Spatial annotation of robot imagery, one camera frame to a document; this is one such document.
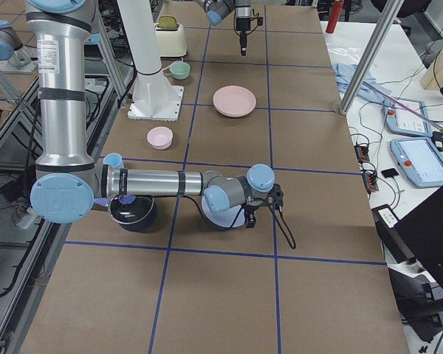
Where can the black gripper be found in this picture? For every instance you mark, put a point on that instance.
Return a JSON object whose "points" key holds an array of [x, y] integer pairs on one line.
{"points": [[241, 25], [251, 212]]}

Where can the blue plate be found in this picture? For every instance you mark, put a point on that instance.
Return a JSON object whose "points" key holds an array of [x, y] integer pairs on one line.
{"points": [[232, 218]]}

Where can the pink plate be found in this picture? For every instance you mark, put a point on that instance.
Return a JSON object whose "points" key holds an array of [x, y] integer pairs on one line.
{"points": [[234, 101]]}

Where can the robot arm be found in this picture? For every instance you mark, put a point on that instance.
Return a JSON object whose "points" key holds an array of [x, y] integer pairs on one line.
{"points": [[67, 178], [217, 11]]}

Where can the green bowl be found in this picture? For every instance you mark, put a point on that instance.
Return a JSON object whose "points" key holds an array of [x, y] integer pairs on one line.
{"points": [[180, 70]]}

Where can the cream toaster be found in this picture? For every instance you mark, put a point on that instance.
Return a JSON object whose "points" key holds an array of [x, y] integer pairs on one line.
{"points": [[171, 43]]}

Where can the toast slice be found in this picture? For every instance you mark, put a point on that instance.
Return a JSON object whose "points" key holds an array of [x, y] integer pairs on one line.
{"points": [[167, 22]]}

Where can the red bottle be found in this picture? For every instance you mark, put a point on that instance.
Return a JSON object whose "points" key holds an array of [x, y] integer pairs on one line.
{"points": [[334, 16]]}

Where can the blue cloth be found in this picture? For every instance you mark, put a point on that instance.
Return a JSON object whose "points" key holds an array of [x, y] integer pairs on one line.
{"points": [[343, 75]]}

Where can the dark blue lidded pot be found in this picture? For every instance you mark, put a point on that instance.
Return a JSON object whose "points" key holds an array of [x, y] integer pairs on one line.
{"points": [[133, 213]]}

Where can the pink bowl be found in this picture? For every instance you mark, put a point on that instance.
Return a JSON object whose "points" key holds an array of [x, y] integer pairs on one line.
{"points": [[160, 138]]}

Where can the light blue cup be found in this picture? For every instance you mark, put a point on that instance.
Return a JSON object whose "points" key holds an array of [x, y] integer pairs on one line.
{"points": [[114, 160]]}

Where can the far teach pendant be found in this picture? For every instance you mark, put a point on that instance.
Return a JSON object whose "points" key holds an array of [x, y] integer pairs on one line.
{"points": [[402, 122]]}

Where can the teach pendant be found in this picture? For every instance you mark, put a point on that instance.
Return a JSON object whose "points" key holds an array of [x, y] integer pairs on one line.
{"points": [[402, 122], [420, 160]]}

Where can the near teach pendant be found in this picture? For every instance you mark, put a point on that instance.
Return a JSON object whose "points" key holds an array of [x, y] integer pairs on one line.
{"points": [[420, 160]]}

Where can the black monitor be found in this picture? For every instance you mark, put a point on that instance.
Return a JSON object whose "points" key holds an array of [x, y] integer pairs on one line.
{"points": [[422, 232]]}

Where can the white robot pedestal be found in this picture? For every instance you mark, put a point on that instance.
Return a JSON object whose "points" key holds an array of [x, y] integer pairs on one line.
{"points": [[153, 96]]}

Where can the aluminium frame post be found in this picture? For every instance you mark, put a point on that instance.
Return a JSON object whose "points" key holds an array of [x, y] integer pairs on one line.
{"points": [[381, 29]]}

